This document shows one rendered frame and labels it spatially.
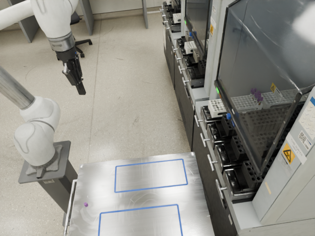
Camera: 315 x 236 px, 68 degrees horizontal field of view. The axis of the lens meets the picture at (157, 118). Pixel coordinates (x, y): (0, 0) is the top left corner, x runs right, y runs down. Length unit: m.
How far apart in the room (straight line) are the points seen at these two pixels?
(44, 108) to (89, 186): 0.53
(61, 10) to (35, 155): 0.78
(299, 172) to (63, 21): 0.90
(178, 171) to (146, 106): 1.59
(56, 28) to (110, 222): 0.79
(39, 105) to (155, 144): 1.22
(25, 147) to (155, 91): 1.83
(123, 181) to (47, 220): 1.13
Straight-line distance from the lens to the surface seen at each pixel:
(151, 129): 2.42
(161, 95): 2.79
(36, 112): 1.46
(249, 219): 1.22
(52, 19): 0.91
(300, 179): 0.87
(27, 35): 4.52
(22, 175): 1.56
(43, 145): 1.38
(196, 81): 1.70
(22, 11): 1.11
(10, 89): 1.42
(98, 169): 1.25
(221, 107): 1.43
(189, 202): 1.11
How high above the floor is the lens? 1.84
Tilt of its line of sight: 47 degrees down
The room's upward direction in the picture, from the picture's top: 5 degrees counter-clockwise
